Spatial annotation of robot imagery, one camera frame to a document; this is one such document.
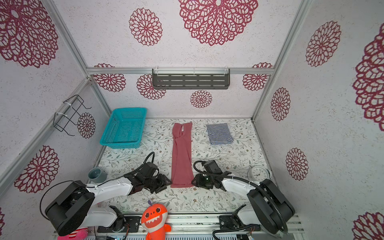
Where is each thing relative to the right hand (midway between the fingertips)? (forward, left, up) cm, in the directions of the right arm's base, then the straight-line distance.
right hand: (193, 181), depth 86 cm
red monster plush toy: (-21, +17, +7) cm, 28 cm away
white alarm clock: (+6, -38, +1) cm, 39 cm away
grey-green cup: (+1, +57, +3) cm, 57 cm away
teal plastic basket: (+41, +55, -1) cm, 69 cm away
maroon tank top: (+12, +8, -1) cm, 14 cm away
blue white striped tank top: (+37, -17, -1) cm, 41 cm away
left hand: (-3, +13, -1) cm, 14 cm away
